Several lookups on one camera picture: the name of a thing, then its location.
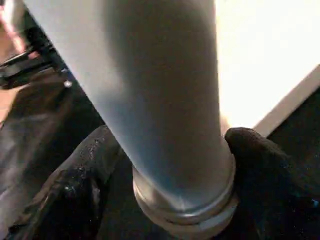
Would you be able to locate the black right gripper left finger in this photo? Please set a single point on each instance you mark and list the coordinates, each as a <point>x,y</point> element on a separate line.
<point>75,180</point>

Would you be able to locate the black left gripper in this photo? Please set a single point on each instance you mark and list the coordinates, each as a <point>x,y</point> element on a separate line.
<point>30,62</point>

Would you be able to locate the white plastic table leg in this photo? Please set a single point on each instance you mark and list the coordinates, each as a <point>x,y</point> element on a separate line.
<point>150,87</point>

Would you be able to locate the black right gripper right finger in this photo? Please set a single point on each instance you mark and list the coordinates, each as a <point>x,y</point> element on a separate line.
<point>262,175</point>

